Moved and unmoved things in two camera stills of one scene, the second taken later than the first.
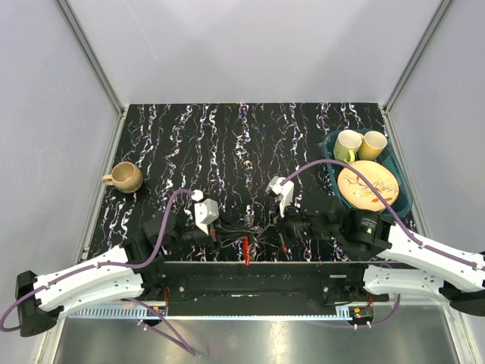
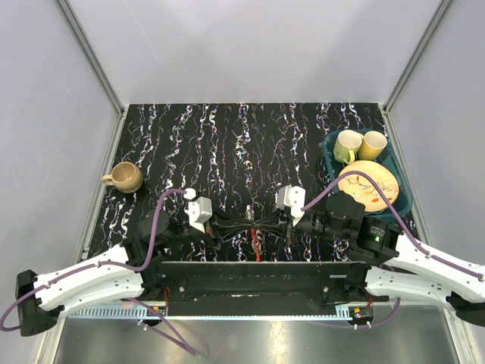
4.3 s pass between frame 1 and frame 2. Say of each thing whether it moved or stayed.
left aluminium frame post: stayed
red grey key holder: moved
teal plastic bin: stayed
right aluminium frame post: stayed
